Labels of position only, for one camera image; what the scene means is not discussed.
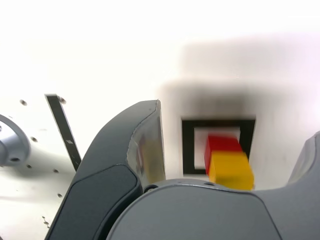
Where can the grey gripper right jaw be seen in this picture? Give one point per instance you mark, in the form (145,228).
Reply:
(200,215)

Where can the black tape strip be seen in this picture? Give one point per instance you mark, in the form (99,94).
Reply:
(63,130)

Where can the yellow cube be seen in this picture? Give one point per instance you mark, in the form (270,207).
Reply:
(231,170)

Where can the black tape square outline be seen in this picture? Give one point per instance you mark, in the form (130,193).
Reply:
(187,150)

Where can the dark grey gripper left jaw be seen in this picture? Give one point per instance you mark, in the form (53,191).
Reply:
(105,175)

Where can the red cube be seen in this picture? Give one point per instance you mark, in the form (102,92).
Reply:
(221,143)

